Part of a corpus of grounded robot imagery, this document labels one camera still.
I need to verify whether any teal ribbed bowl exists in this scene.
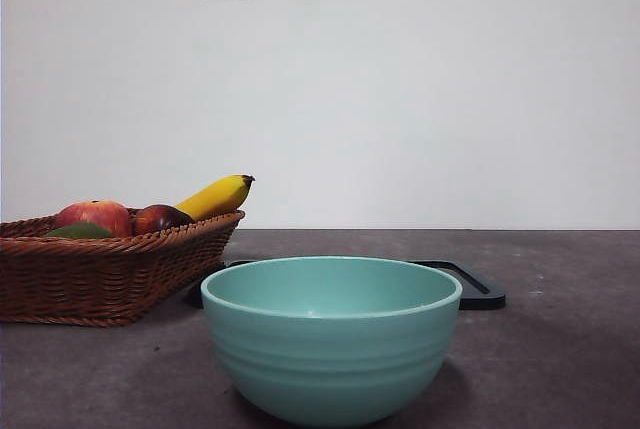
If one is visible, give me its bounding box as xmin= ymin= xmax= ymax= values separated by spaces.
xmin=200 ymin=255 xmax=464 ymax=429

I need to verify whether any green avocado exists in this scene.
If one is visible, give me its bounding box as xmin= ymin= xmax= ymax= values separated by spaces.
xmin=43 ymin=221 xmax=115 ymax=240

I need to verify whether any yellow banana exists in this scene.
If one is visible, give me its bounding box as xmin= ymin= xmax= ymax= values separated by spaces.
xmin=173 ymin=174 xmax=256 ymax=223

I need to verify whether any dark red plum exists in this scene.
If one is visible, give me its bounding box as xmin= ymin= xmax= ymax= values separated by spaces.
xmin=131 ymin=204 xmax=195 ymax=237

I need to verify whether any dark rectangular tray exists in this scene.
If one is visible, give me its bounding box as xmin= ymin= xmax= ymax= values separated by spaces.
xmin=187 ymin=258 xmax=507 ymax=311

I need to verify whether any red yellow apple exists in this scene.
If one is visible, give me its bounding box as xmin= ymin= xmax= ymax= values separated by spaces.
xmin=54 ymin=199 xmax=134 ymax=239

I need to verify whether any brown wicker basket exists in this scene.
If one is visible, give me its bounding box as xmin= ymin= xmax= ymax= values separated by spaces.
xmin=0 ymin=208 xmax=246 ymax=328

